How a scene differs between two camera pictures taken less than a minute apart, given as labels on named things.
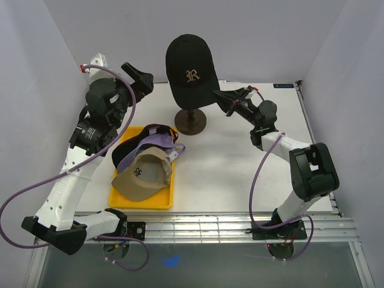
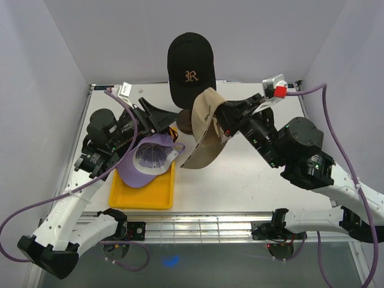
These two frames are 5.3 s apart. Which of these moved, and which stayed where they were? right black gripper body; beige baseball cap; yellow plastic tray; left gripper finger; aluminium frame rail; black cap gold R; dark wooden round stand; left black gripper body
Moved: right black gripper body; left gripper finger; left black gripper body; beige baseball cap
Stayed: aluminium frame rail; dark wooden round stand; black cap gold R; yellow plastic tray
